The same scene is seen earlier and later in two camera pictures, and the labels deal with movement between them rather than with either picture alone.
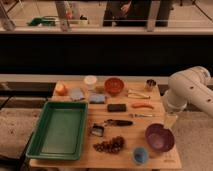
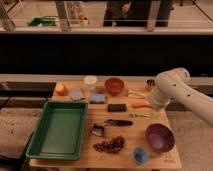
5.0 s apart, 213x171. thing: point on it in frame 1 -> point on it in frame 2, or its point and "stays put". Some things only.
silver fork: [139, 115] stays put
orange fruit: [61, 90] stays put
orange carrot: [143, 104] stays put
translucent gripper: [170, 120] -> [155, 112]
